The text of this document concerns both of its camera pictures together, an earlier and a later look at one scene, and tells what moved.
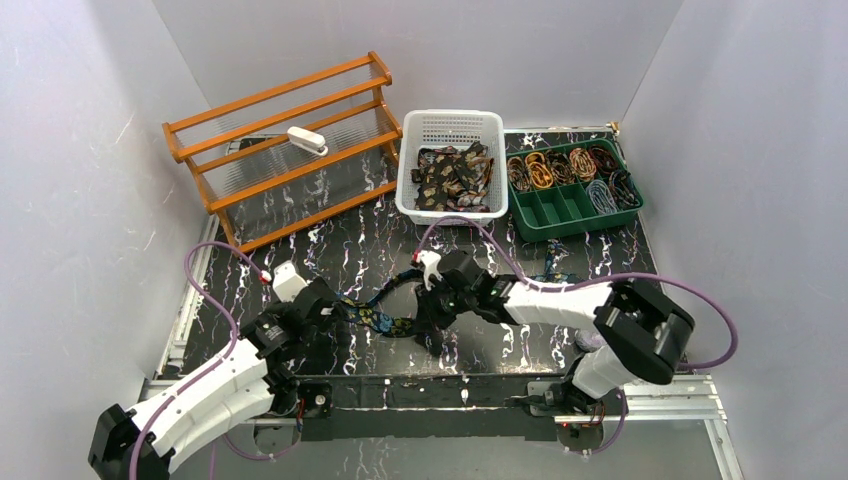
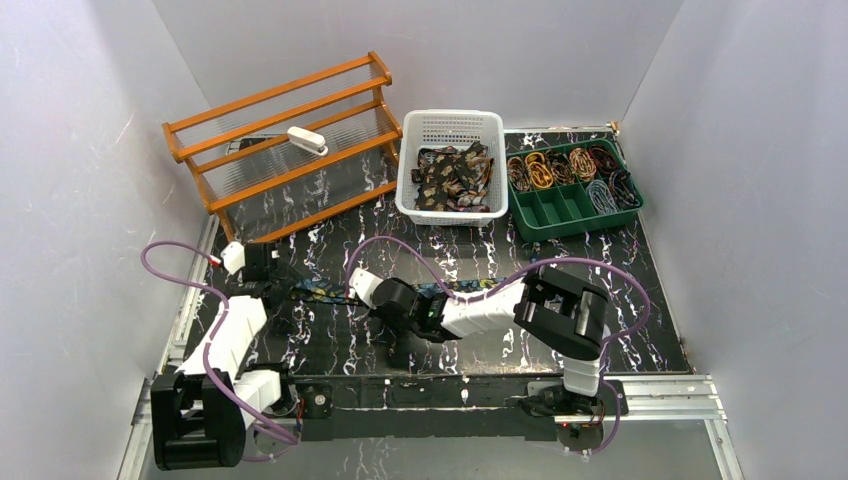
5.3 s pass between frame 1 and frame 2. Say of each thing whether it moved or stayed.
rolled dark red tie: stayed
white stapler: stayed
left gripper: moved
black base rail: stayed
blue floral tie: moved
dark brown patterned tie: stayed
